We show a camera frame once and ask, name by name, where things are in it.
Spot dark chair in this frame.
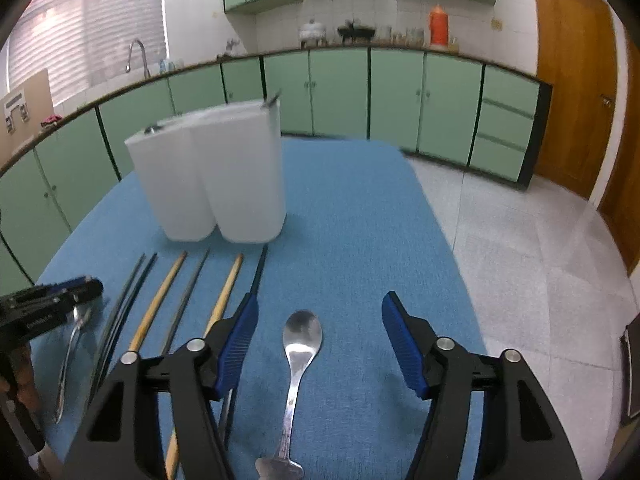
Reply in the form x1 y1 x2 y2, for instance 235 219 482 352
619 312 640 426

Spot wooden chopstick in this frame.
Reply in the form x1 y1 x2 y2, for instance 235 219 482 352
127 251 188 356
164 253 245 480

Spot metal spoon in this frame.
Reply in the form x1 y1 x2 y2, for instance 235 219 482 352
53 305 96 425
255 310 324 480

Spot person's left hand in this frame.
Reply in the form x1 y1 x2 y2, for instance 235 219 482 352
0 347 38 413

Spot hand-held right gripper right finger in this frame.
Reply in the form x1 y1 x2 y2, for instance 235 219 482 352
381 291 583 480

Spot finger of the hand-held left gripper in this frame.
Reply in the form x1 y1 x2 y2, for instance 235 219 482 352
55 281 104 311
37 275 93 293

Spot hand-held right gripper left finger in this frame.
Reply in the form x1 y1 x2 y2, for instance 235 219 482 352
62 292 261 480

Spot wooden door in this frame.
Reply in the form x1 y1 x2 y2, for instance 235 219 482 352
600 30 640 276
529 0 631 201

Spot white utensil holder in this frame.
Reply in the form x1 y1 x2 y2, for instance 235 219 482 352
124 100 288 244

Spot white pot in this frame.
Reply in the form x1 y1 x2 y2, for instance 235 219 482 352
299 19 328 48

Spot orange thermos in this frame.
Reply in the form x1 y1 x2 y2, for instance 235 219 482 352
428 4 448 48

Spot green base cabinets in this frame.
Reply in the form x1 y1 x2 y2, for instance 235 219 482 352
0 46 553 286

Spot cardboard box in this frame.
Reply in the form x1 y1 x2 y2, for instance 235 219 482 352
0 69 56 161

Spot black wok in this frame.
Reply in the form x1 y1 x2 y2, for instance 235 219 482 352
337 20 376 45

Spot metal faucet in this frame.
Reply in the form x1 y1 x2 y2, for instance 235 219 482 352
125 39 151 80

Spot window blinds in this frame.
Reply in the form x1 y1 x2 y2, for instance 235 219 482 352
7 0 168 106

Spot blue tablecloth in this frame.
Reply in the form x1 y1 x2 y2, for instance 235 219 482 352
30 137 488 480

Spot row of glass jars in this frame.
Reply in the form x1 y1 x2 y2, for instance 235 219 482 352
377 25 426 46

